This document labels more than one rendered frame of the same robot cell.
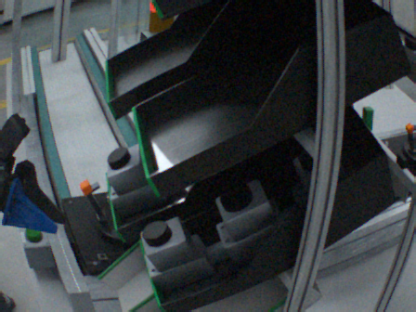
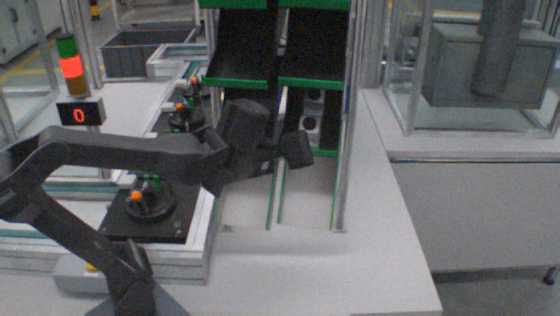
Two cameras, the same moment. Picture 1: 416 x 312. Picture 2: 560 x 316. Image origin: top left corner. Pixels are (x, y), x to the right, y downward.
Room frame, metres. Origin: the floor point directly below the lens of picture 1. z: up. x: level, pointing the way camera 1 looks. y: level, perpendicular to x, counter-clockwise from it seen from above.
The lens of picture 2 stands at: (0.30, 0.78, 1.68)
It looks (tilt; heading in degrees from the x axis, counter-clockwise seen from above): 33 degrees down; 292
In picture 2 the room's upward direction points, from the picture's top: straight up
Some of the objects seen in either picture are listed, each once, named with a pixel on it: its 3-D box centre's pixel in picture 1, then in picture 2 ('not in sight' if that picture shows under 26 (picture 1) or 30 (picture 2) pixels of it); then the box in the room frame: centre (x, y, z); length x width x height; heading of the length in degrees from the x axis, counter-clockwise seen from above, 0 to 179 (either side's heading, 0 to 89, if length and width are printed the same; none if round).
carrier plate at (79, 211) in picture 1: (129, 229); (151, 208); (0.95, 0.13, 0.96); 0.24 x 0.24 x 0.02; 22
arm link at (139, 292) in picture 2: not in sight; (126, 281); (0.70, 0.48, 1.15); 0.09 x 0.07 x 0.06; 140
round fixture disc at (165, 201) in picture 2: (128, 221); (150, 203); (0.95, 0.13, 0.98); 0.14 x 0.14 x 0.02
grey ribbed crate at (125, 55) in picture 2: not in sight; (151, 52); (2.29, -1.54, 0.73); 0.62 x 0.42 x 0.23; 22
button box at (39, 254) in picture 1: (31, 227); (98, 273); (0.95, 0.36, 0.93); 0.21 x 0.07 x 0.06; 22
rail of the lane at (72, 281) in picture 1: (42, 184); (42, 255); (1.15, 0.38, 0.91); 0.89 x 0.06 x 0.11; 22
